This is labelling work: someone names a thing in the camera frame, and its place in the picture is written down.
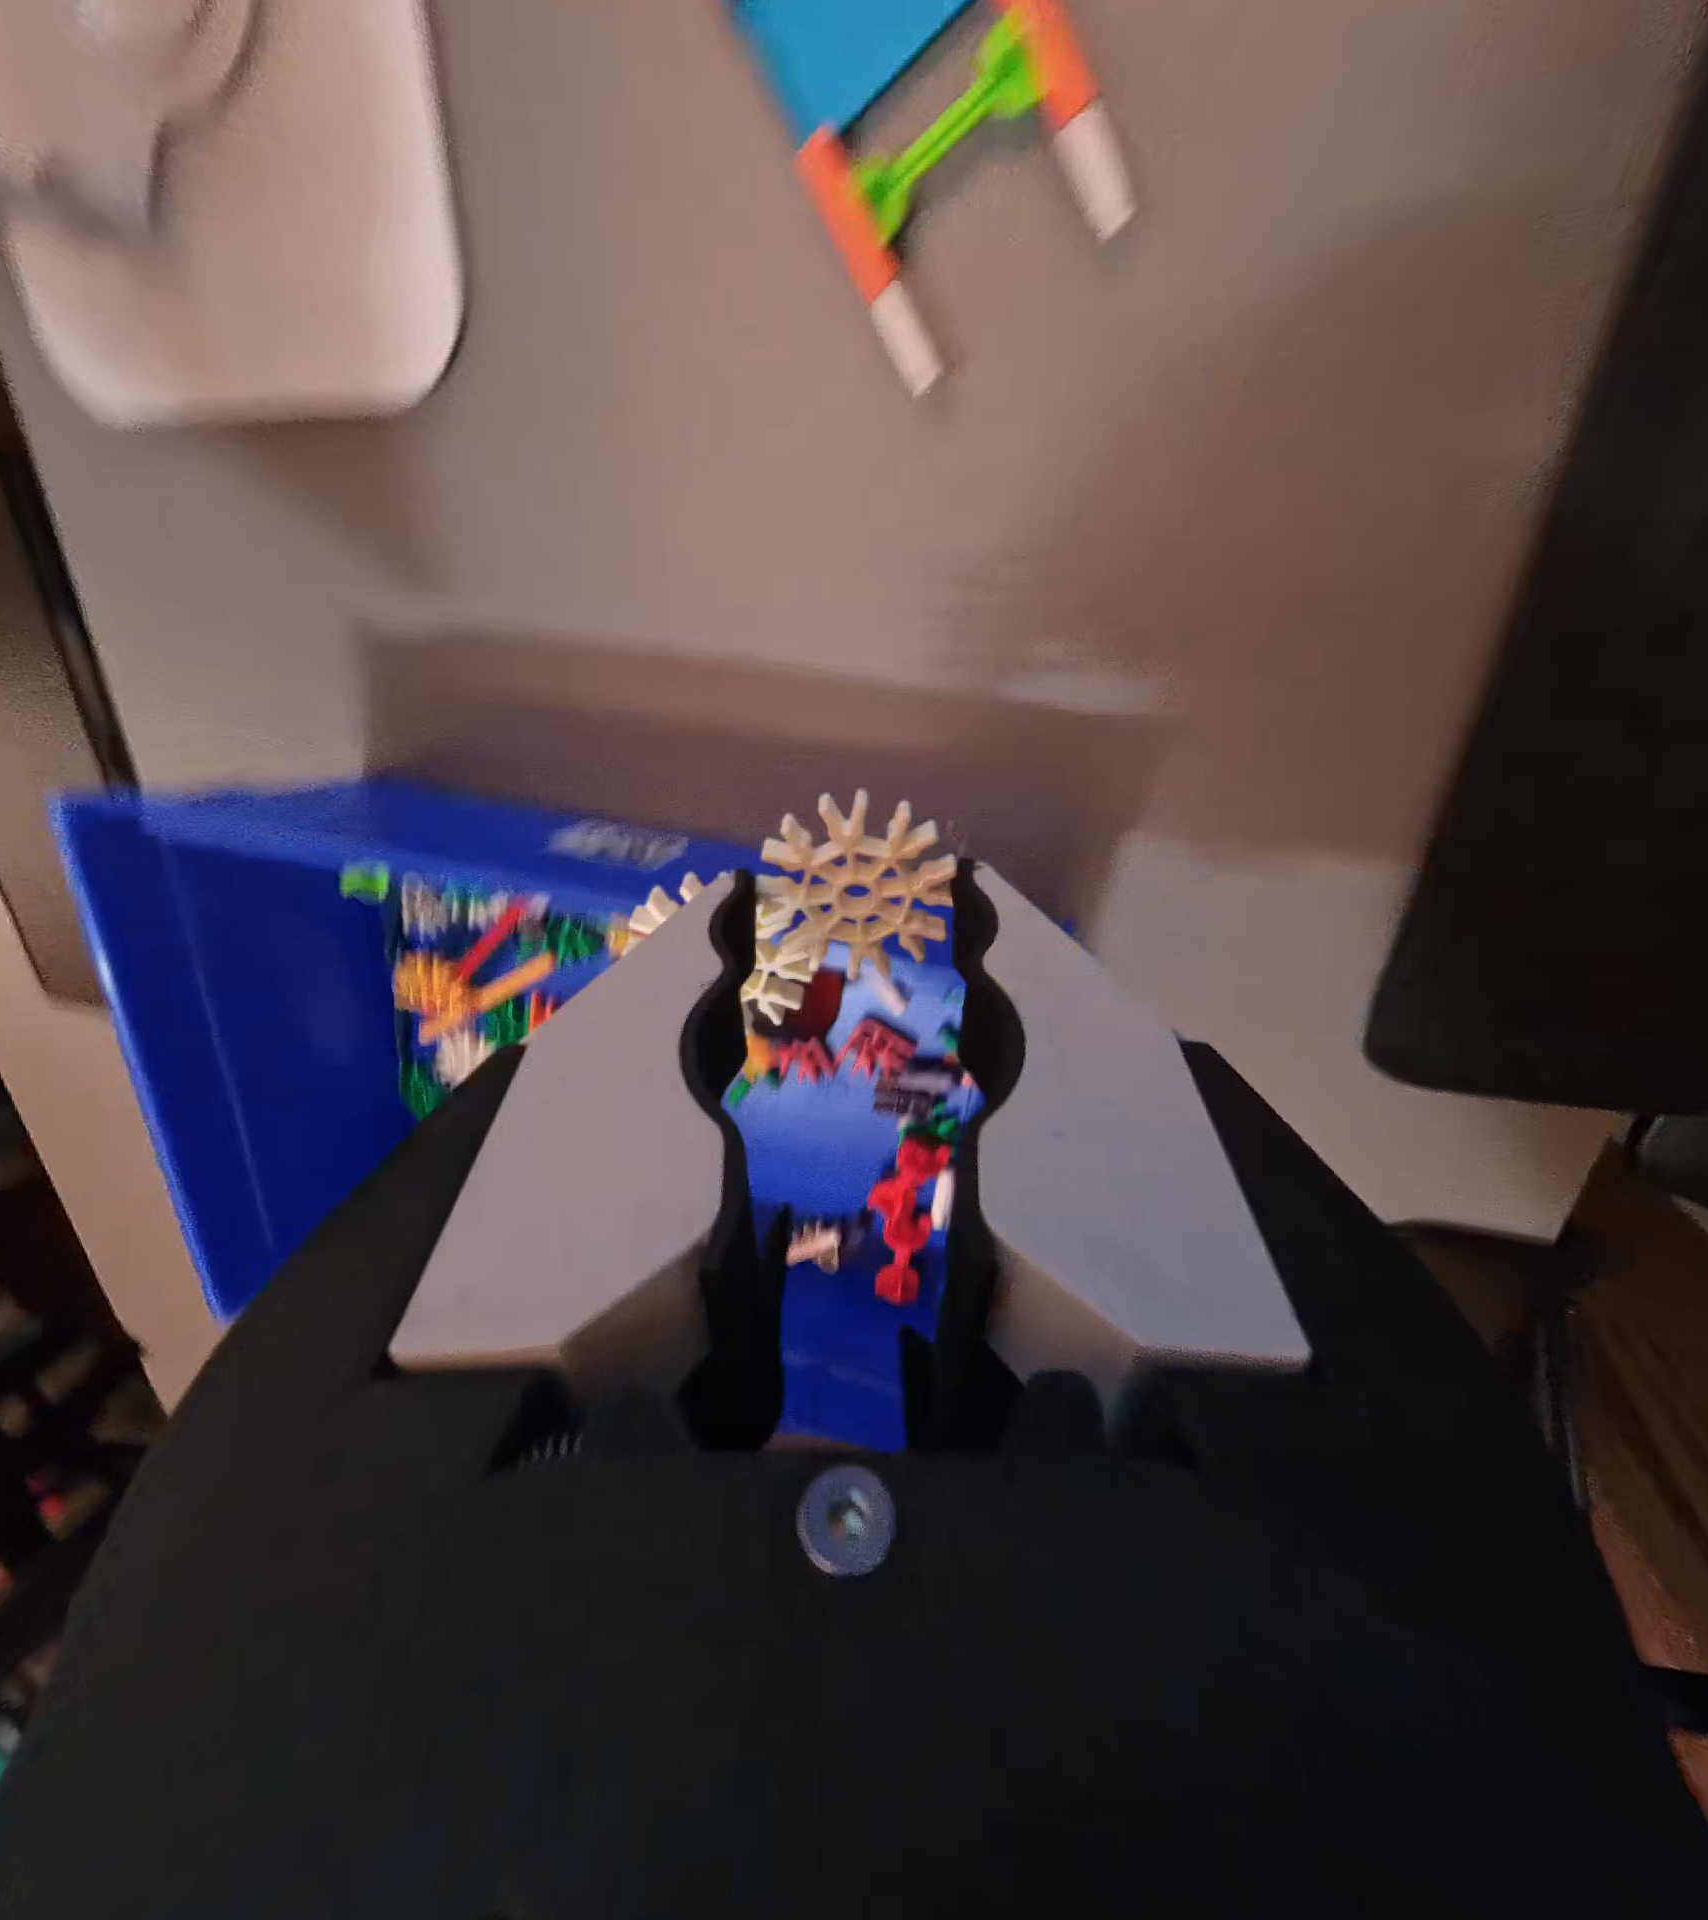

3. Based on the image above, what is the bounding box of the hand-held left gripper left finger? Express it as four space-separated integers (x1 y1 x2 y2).
389 870 782 1452

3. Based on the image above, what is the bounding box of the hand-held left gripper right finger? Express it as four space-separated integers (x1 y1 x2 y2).
906 857 1314 1452

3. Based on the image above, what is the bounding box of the blue plastic bin with label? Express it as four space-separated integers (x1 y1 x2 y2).
51 776 1082 1450

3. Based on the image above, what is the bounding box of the orange toy clip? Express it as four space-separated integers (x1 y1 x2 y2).
797 125 904 306
1007 0 1104 139

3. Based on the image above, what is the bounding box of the lime green spool rod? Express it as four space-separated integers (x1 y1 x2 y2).
850 11 1045 250

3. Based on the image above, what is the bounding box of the pile of toy building parts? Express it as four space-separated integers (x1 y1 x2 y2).
341 853 984 1308

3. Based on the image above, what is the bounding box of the black perforated board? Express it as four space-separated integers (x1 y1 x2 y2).
1360 0 1708 1116

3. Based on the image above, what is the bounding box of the wooden frame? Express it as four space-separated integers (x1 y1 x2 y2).
1545 1140 1708 1853

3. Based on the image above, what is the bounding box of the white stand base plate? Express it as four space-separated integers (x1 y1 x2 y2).
0 0 471 431

